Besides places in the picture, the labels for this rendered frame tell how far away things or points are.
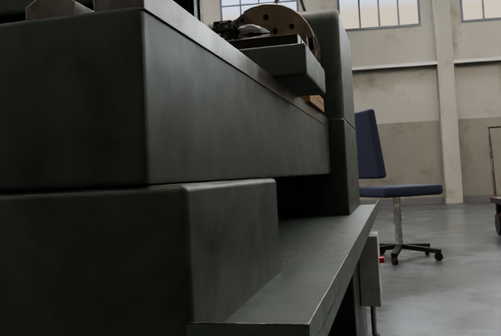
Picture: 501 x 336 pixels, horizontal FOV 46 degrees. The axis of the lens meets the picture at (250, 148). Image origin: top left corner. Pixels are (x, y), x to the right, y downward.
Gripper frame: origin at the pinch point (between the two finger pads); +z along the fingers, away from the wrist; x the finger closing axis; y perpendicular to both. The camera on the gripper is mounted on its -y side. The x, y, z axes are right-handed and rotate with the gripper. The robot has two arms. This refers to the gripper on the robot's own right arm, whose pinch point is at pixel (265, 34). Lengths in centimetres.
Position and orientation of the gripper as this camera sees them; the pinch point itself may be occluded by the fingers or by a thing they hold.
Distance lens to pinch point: 175.6
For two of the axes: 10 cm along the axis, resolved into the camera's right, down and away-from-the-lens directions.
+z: 9.7, -0.6, -2.4
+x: -0.5, -10.0, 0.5
